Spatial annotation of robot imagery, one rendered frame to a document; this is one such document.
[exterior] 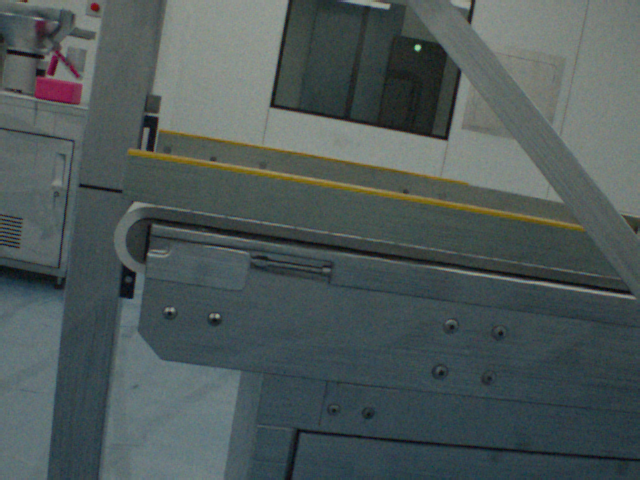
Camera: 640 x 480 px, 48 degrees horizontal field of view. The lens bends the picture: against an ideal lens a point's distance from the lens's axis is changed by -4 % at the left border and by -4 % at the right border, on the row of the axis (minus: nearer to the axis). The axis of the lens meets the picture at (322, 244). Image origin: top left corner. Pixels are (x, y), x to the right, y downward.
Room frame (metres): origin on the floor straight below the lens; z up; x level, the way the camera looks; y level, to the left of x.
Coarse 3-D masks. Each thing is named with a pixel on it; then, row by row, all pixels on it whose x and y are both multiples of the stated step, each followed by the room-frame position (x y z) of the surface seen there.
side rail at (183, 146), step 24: (168, 144) 0.75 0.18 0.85; (192, 144) 0.76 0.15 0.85; (216, 144) 0.76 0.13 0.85; (264, 168) 0.77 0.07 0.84; (288, 168) 0.78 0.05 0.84; (312, 168) 0.78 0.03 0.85; (336, 168) 0.79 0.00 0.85; (360, 168) 0.79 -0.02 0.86; (432, 192) 0.81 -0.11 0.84; (456, 192) 0.81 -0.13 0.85; (480, 192) 0.81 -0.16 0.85; (504, 192) 0.82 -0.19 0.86; (552, 216) 0.83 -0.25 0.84; (624, 216) 0.85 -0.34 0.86
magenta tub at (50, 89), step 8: (40, 80) 2.85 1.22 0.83; (48, 80) 2.85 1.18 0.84; (56, 80) 2.85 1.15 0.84; (40, 88) 2.85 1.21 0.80; (48, 88) 2.85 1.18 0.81; (56, 88) 2.85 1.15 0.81; (64, 88) 2.85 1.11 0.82; (72, 88) 2.85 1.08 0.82; (80, 88) 2.93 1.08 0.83; (40, 96) 2.85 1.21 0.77; (48, 96) 2.85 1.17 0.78; (56, 96) 2.85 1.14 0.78; (64, 96) 2.85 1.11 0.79; (72, 96) 2.86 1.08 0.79; (80, 96) 2.94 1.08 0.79
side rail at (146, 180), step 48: (144, 192) 0.49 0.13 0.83; (192, 192) 0.49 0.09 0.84; (240, 192) 0.50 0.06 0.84; (288, 192) 0.51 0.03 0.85; (336, 192) 0.51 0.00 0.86; (384, 240) 0.52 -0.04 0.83; (432, 240) 0.52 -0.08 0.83; (480, 240) 0.53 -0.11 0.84; (528, 240) 0.54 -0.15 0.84; (576, 240) 0.54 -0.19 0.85
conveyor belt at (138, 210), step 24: (144, 216) 0.51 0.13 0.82; (168, 216) 0.51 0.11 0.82; (192, 216) 0.51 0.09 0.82; (216, 216) 0.51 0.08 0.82; (120, 240) 0.50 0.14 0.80; (312, 240) 0.53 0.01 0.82; (336, 240) 0.53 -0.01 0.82; (360, 240) 0.53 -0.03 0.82; (144, 264) 0.51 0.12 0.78; (480, 264) 0.55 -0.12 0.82; (504, 264) 0.55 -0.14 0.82; (528, 264) 0.56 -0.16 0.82; (624, 288) 0.57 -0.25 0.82
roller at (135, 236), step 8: (136, 224) 0.50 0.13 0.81; (144, 224) 0.50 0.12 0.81; (128, 232) 0.50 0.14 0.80; (136, 232) 0.50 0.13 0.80; (144, 232) 0.50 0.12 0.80; (128, 240) 0.50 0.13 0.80; (136, 240) 0.50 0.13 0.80; (144, 240) 0.50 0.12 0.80; (128, 248) 0.50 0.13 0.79; (136, 248) 0.50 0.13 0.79; (144, 248) 0.50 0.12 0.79; (136, 256) 0.50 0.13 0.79; (144, 256) 0.50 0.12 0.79
